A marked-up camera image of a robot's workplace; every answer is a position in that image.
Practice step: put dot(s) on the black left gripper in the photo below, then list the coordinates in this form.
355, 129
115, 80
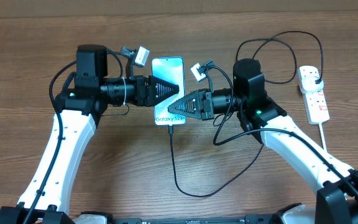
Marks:
150, 98

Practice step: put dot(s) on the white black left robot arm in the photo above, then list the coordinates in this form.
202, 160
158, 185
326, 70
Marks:
85, 96

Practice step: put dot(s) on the blue samsung galaxy phone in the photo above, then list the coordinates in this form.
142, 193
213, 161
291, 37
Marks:
169, 69

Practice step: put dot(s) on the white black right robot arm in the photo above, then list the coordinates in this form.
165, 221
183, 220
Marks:
334, 182

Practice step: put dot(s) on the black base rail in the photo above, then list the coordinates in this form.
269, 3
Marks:
194, 220

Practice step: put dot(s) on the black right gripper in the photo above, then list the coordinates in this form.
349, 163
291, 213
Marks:
200, 112

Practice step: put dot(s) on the white power strip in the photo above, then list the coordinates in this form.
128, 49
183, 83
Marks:
315, 103

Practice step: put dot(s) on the white charger plug adapter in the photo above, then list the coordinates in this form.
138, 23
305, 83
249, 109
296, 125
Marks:
310, 85

